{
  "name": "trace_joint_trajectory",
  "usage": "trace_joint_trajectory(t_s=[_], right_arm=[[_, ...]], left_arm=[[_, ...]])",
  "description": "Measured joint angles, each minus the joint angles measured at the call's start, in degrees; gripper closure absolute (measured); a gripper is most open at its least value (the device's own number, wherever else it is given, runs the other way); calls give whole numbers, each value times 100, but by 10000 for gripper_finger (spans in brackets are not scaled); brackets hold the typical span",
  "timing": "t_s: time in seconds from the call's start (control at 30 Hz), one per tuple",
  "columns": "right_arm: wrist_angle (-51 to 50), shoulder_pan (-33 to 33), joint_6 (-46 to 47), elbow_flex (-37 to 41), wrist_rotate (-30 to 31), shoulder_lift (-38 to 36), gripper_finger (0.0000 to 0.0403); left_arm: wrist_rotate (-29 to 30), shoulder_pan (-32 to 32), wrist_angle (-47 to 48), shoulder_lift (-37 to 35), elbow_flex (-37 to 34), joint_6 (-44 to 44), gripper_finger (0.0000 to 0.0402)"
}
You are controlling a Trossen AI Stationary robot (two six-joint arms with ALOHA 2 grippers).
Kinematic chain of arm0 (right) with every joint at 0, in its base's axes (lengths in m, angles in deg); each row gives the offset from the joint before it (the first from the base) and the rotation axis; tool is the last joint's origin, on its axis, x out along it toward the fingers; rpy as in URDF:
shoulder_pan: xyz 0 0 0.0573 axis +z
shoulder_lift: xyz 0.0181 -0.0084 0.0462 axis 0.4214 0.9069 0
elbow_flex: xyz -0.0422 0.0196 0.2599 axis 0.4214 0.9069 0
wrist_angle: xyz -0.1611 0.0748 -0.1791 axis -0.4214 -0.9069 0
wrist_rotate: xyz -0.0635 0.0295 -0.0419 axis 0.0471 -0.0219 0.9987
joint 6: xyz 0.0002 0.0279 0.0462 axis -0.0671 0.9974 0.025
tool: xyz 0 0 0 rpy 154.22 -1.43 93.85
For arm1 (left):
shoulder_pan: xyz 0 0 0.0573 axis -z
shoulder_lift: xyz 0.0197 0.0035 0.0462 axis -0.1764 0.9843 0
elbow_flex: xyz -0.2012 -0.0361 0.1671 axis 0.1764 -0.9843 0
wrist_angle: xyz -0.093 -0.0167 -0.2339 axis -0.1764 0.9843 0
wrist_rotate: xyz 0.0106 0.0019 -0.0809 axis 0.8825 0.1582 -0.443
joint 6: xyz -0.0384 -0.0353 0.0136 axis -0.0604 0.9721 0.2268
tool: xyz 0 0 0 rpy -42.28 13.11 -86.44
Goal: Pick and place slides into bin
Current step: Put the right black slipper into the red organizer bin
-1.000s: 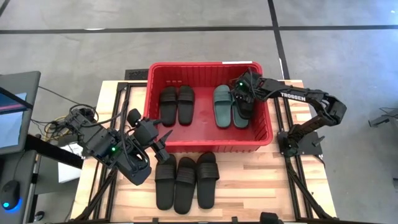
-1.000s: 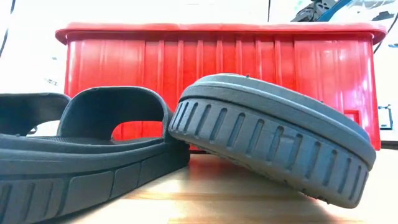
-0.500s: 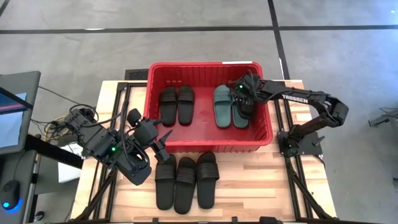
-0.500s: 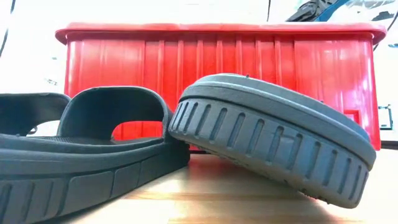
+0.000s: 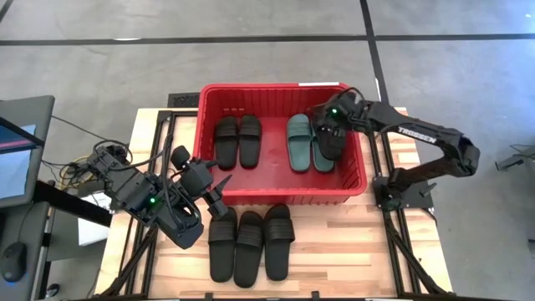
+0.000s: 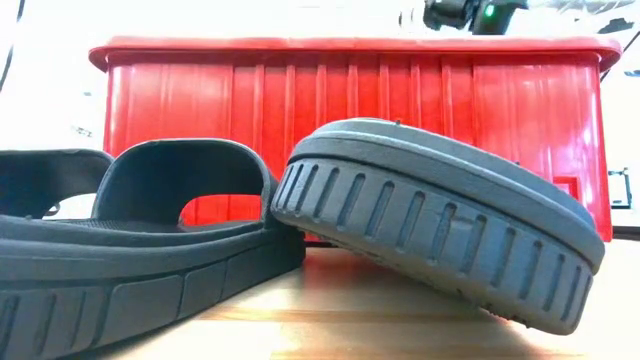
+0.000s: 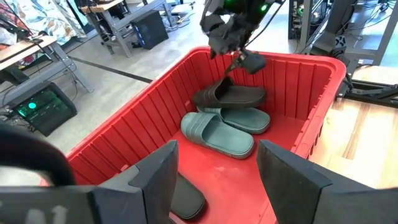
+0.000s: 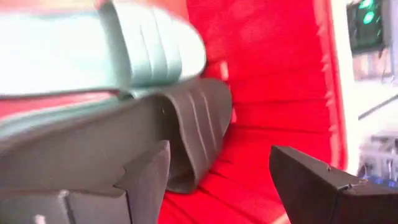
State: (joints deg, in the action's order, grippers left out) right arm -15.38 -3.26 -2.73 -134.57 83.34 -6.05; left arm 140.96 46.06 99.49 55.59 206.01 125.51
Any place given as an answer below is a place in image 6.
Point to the black background stand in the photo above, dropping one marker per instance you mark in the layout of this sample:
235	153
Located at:
620	200

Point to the dark wall item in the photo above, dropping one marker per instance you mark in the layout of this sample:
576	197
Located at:
82	131

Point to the black slide sandal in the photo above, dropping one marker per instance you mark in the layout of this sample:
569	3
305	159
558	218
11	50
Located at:
45	180
125	280
425	200

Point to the red plastic bin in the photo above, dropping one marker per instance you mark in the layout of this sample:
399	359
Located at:
375	90

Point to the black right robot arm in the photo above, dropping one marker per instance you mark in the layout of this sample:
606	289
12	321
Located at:
500	20

